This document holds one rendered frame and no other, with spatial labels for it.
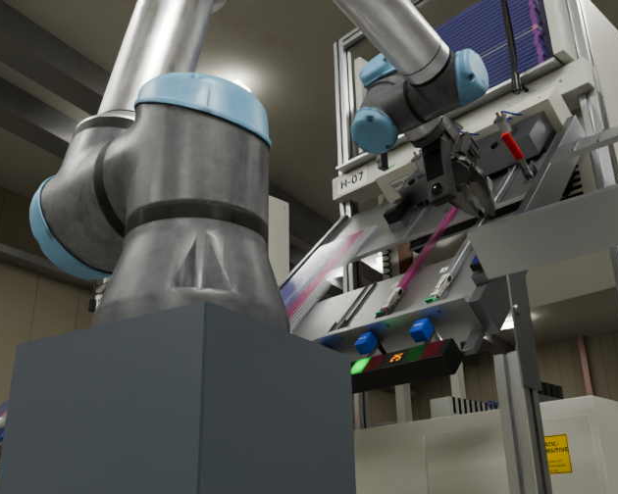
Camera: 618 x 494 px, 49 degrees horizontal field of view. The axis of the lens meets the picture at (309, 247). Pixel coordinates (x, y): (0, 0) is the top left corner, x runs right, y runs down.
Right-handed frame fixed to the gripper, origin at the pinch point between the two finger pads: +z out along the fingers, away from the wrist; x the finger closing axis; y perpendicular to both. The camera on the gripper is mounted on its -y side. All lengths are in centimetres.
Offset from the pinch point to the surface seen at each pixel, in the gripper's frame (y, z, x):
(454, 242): 36, 29, 34
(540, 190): 3.6, 1.7, -10.0
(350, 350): -32.2, -4.7, 17.1
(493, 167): 21.1, 3.3, 4.0
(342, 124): 68, -4, 61
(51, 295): 158, 34, 449
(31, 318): 132, 32, 445
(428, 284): -19.8, -3.6, 5.0
